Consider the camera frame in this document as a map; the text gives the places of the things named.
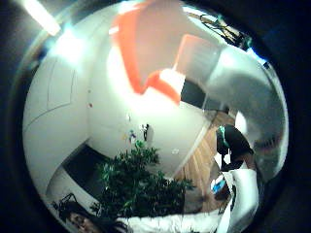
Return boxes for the white door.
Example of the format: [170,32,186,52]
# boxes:
[46,57,80,112]

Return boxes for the the person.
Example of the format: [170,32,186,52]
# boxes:
[66,208,227,233]

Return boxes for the black tripod stand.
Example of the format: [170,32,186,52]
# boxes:
[52,192,83,217]

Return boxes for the green leafy indoor plant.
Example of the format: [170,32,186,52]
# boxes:
[90,139,195,221]

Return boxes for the long ceiling light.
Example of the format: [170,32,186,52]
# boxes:
[21,0,62,37]

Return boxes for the colourful wall stickers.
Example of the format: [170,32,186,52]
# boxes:
[121,129,138,145]

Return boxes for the black ceiling cable rack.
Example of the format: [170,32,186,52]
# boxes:
[193,13,255,50]

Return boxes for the blue object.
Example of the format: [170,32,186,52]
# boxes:
[210,179,227,196]

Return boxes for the black wall-mounted device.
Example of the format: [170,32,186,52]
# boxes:
[143,123,151,142]

